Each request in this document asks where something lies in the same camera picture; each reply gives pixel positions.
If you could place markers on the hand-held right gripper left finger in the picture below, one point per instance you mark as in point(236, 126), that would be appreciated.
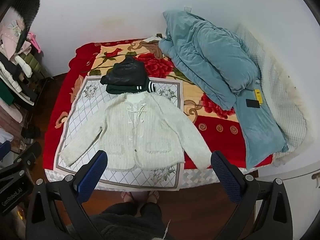
point(92, 175)

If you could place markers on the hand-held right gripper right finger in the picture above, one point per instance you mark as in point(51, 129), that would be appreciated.
point(225, 177)

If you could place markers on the white fluffy jacket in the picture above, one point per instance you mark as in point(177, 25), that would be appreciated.
point(150, 130)

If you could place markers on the rack of hanging clothes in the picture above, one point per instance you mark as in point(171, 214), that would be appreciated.
point(12, 62)

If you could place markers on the checkered bed sheet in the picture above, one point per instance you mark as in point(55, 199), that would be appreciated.
point(200, 177)

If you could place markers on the person's left foot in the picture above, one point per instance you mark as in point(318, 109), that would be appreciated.
point(127, 198)

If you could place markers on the person's foot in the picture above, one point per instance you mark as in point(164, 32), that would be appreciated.
point(127, 198)
point(153, 197)

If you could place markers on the red floral blanket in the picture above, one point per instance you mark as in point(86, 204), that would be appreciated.
point(220, 135)

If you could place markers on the black slippers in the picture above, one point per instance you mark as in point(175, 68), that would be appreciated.
point(30, 132)

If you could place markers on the person's legs and feet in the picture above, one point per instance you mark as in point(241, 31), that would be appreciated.
point(130, 222)

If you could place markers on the person's right foot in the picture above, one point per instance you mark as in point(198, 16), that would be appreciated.
point(153, 197)

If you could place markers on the white checked floral mat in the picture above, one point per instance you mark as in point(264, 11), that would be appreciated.
point(85, 110)

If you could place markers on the black phone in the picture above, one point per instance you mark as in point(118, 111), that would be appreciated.
point(253, 103)

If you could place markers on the yellow packet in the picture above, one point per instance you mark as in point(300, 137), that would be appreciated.
point(258, 95)

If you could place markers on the white textured blanket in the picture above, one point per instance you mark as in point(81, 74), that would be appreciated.
point(280, 92)

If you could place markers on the black and green jacket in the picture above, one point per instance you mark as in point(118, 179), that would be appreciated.
point(127, 75)

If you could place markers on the blue quilt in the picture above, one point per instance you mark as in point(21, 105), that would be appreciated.
point(212, 55)

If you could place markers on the black fuzzy object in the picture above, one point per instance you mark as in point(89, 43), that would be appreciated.
point(26, 2)

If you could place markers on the white wall hook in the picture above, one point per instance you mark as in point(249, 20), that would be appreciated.
point(188, 8)

